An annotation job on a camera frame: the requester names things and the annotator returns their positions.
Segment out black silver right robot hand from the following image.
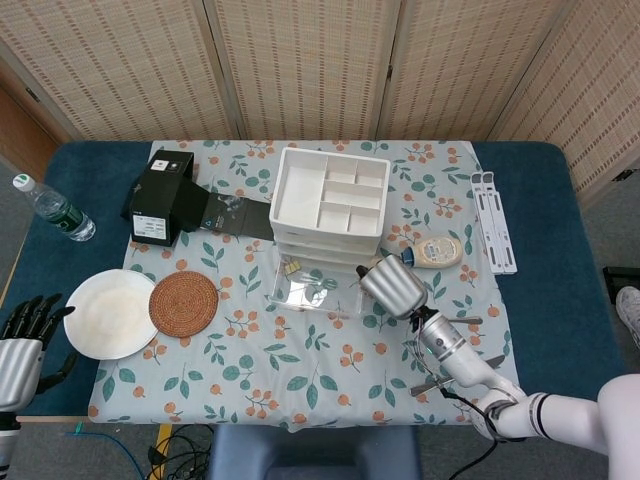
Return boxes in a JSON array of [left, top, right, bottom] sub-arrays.
[[355, 256, 430, 321]]

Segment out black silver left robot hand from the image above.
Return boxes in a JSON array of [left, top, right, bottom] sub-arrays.
[[0, 293, 79, 409]]

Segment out clear plastic bottom drawer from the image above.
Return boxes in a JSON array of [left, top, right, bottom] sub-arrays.
[[266, 251, 367, 319]]

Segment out clear plastic drawer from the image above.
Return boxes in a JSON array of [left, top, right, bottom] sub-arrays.
[[266, 251, 367, 319], [273, 233, 382, 247], [276, 243, 380, 258]]

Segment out clear plastic middle drawer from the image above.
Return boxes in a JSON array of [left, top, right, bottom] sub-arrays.
[[276, 243, 380, 258]]

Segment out clear plastic top drawer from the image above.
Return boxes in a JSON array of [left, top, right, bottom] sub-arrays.
[[273, 233, 382, 247]]

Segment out white plastic drawer organizer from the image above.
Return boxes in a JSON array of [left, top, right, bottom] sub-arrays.
[[268, 146, 392, 262]]

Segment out black cardboard box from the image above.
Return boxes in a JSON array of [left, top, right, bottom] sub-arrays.
[[119, 148, 278, 248]]

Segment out mayonnaise squeeze bottle blue cap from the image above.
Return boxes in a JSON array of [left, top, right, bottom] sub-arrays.
[[398, 235, 464, 272]]

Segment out white round plate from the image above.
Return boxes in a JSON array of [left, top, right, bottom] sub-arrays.
[[63, 268, 161, 362]]

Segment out white folding laptop stand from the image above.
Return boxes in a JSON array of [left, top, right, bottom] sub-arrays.
[[470, 169, 520, 276]]

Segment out floral leaf fruit tablecloth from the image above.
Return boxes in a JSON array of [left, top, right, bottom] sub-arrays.
[[88, 138, 524, 434]]

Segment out clear plastic water bottle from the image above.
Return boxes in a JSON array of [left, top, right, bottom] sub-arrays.
[[11, 172, 98, 243]]

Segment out dark blue table cover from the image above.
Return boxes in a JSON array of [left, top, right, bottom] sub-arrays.
[[14, 140, 624, 427]]

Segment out round woven rattan coaster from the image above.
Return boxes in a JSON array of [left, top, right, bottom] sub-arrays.
[[149, 269, 221, 340]]

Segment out black flat floor base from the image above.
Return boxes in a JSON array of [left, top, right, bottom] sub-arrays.
[[601, 266, 640, 288]]

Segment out white sneaker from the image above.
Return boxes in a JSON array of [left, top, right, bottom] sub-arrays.
[[615, 286, 640, 347]]

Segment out woven bamboo folding screen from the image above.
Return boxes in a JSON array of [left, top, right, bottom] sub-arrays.
[[0, 0, 640, 202]]

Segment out blue floor cable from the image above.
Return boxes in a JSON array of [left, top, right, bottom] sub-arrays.
[[69, 422, 152, 480]]

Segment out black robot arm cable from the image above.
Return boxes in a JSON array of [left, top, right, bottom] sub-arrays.
[[439, 387, 532, 432]]

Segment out black floor cables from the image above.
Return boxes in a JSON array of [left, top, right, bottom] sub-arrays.
[[146, 424, 217, 480]]

